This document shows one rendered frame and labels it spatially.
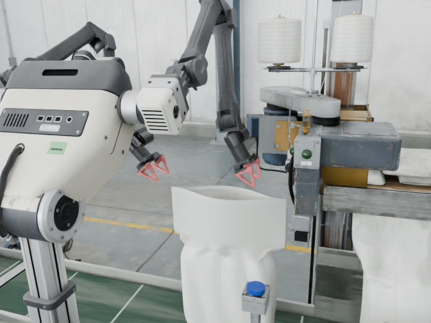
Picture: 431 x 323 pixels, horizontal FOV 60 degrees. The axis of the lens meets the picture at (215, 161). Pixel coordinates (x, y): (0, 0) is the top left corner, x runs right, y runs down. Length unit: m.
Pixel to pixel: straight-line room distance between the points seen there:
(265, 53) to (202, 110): 5.44
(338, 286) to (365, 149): 0.83
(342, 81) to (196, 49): 0.69
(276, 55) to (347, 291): 1.07
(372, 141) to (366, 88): 5.19
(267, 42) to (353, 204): 0.65
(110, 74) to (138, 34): 6.20
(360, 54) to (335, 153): 0.40
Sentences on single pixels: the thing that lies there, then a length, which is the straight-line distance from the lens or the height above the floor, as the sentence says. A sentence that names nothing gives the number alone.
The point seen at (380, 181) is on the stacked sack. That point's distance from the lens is 4.25.
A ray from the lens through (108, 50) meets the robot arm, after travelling 1.66.
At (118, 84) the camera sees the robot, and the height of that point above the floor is 1.51.
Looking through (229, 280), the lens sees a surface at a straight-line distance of 1.53.
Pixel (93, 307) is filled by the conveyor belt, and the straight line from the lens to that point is 2.06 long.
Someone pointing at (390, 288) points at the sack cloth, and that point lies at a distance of 1.47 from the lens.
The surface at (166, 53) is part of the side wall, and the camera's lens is 6.98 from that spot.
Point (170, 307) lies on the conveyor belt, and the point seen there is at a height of 0.38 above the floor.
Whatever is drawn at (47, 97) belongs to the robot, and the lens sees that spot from 1.12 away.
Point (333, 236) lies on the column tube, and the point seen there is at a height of 0.74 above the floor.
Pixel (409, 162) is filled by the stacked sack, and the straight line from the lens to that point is 4.39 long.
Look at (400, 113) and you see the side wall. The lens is 6.45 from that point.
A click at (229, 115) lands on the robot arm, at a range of 1.33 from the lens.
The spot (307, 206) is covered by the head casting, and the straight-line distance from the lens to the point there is 1.23.
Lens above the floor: 1.60
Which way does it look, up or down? 17 degrees down
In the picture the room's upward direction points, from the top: 1 degrees counter-clockwise
